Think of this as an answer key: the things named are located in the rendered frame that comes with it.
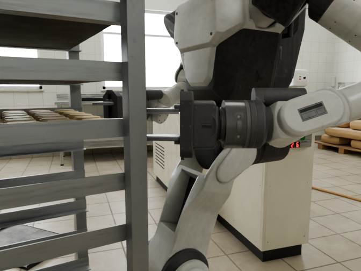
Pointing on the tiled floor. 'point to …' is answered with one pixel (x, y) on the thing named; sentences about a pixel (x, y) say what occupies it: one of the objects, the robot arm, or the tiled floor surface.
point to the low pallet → (338, 147)
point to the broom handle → (336, 193)
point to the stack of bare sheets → (15, 237)
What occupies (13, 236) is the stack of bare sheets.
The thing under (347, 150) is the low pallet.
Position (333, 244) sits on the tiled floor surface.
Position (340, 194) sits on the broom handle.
